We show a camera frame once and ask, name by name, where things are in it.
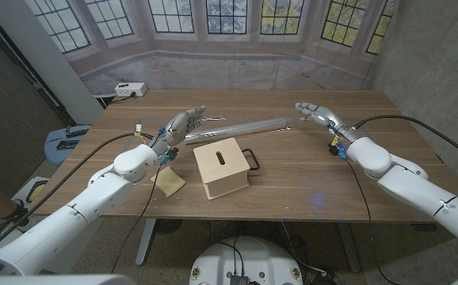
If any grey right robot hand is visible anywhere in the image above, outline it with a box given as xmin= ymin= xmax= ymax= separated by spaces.
xmin=294 ymin=101 xmax=359 ymax=146

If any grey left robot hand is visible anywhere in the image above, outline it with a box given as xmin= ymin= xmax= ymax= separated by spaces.
xmin=149 ymin=104 xmax=207 ymax=159

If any wooden box with slot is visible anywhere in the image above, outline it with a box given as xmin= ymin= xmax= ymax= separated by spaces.
xmin=193 ymin=137 xmax=251 ymax=200

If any red-fronted drawer with black handle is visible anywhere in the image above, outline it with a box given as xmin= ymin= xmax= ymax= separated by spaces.
xmin=241 ymin=148 xmax=261 ymax=172

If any clear plastic tube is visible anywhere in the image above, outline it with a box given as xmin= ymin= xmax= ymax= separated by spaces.
xmin=182 ymin=116 xmax=293 ymax=144

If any white power strip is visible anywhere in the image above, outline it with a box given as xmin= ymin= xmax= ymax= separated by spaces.
xmin=114 ymin=82 xmax=148 ymax=98

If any printed window backdrop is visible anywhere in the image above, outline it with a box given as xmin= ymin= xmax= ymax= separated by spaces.
xmin=25 ymin=0 xmax=399 ymax=97

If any black remote controller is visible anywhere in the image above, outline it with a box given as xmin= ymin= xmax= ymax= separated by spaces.
xmin=65 ymin=124 xmax=91 ymax=138

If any black flat device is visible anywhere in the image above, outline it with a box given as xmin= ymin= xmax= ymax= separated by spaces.
xmin=56 ymin=139 xmax=81 ymax=150

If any metal table leg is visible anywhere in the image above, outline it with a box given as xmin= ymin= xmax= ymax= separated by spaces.
xmin=135 ymin=218 xmax=158 ymax=266
xmin=335 ymin=222 xmax=363 ymax=273

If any blue round stool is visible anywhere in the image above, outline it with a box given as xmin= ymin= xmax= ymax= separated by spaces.
xmin=44 ymin=124 xmax=94 ymax=167

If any white robot torso base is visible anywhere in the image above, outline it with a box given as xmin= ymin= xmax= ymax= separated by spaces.
xmin=189 ymin=236 xmax=304 ymax=285

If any white floor platform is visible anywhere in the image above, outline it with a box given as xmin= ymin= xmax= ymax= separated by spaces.
xmin=10 ymin=176 xmax=51 ymax=217

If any black power strip cable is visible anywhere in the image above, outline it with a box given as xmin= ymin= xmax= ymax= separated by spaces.
xmin=109 ymin=92 xmax=137 ymax=105

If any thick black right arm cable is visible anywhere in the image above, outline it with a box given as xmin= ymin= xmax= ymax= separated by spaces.
xmin=351 ymin=114 xmax=458 ymax=167

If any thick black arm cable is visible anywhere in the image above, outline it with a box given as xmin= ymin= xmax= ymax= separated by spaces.
xmin=0 ymin=132 xmax=155 ymax=255
xmin=351 ymin=114 xmax=458 ymax=167

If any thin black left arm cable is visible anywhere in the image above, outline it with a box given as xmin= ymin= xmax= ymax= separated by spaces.
xmin=109 ymin=164 xmax=163 ymax=275

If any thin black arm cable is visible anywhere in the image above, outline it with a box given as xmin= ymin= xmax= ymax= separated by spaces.
xmin=345 ymin=158 xmax=401 ymax=285
xmin=109 ymin=164 xmax=163 ymax=275

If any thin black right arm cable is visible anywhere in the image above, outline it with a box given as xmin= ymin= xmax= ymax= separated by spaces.
xmin=345 ymin=158 xmax=401 ymax=285

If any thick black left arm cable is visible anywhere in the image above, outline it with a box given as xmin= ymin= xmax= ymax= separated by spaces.
xmin=0 ymin=132 xmax=155 ymax=255

